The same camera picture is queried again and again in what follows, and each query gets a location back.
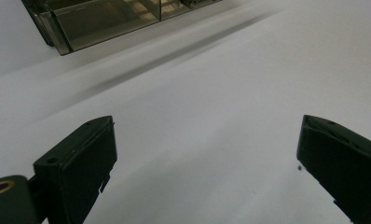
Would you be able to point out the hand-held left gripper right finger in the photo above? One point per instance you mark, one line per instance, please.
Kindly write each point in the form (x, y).
(342, 165)

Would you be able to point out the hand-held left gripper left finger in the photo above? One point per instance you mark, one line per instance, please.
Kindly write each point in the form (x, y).
(78, 168)

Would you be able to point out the smoked clear plastic organizer box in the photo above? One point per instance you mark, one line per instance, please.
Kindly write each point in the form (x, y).
(106, 23)

